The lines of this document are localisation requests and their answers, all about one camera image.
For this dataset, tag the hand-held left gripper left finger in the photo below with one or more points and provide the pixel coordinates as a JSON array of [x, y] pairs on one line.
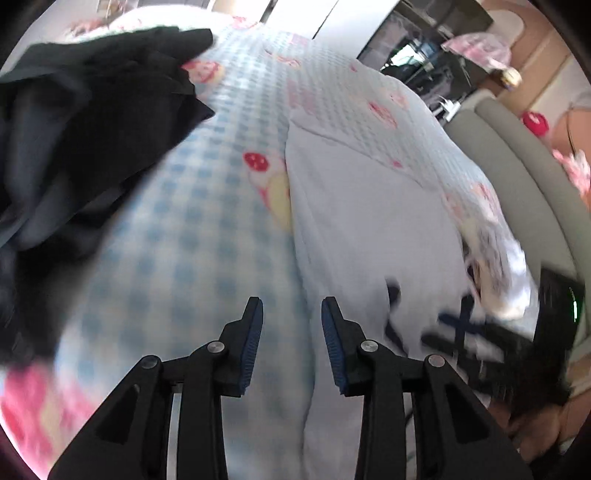
[[251, 346]]

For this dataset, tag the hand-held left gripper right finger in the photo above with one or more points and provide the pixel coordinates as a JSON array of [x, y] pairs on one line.
[[332, 350]]

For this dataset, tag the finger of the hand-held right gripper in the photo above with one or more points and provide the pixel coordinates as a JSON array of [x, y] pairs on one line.
[[461, 344], [466, 322]]

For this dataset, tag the light grey sweatshirt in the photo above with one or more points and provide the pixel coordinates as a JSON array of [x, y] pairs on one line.
[[369, 258]]

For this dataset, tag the black clothes pile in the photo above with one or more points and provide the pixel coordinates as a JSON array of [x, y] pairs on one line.
[[83, 115]]

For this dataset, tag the person's right hand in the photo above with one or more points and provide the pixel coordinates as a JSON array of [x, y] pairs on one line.
[[535, 434]]

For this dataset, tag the blue checkered printed blanket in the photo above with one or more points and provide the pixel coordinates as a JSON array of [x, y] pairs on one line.
[[198, 230]]

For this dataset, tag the grey padded headboard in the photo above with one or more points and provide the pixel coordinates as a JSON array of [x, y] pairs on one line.
[[521, 184]]

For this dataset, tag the pink flower plush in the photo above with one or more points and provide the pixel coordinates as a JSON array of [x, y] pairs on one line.
[[575, 168]]

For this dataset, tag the red mushroom toy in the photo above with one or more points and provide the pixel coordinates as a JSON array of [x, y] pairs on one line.
[[534, 122]]

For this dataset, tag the dark shelf unit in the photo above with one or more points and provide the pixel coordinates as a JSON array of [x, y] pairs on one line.
[[425, 60]]

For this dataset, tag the pink floral cloth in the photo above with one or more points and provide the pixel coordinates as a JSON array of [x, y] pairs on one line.
[[475, 46]]

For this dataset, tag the white wardrobe panel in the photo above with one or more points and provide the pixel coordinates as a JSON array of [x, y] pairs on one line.
[[300, 14]]

